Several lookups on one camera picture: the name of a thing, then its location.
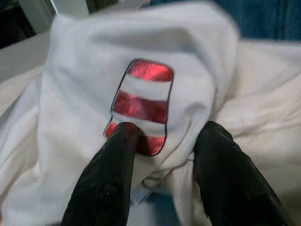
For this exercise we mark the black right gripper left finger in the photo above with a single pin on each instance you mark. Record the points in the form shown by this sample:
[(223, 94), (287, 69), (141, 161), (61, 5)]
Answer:
[(105, 188)]

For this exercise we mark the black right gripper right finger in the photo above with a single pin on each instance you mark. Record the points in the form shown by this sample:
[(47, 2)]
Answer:
[(230, 188)]

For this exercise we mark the white printed shirt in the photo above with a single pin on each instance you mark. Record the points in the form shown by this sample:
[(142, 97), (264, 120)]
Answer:
[(94, 58)]

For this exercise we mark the blue denim jeans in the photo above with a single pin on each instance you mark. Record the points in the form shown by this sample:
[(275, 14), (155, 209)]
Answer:
[(258, 18)]

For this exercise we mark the off-white crumpled garment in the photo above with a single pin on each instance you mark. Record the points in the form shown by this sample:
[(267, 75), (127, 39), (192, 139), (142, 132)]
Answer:
[(270, 94)]

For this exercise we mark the white folding table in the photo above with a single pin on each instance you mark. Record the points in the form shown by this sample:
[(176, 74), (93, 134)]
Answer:
[(18, 61)]

